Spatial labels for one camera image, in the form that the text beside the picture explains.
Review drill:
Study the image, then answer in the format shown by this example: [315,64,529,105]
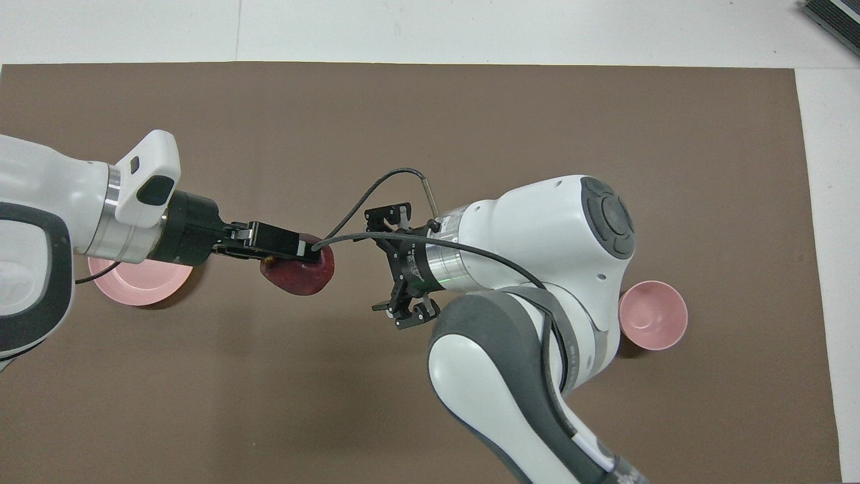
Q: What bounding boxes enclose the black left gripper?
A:
[149,191,323,268]

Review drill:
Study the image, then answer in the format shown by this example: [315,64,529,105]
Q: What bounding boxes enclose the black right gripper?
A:
[364,201,442,331]

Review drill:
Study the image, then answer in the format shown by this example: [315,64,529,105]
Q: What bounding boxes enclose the dark red apple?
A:
[260,233,336,297]

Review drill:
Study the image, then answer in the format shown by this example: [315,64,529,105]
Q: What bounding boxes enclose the pink round plate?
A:
[87,255,194,307]

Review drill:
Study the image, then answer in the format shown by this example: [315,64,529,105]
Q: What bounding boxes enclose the pink bowl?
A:
[619,280,689,352]

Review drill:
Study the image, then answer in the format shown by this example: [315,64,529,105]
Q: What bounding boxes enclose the brown table mat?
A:
[0,62,843,484]

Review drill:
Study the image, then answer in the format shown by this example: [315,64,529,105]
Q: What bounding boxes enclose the dark ribbed device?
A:
[798,0,860,58]

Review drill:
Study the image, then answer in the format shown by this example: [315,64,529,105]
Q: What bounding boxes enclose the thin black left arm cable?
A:
[75,261,123,285]

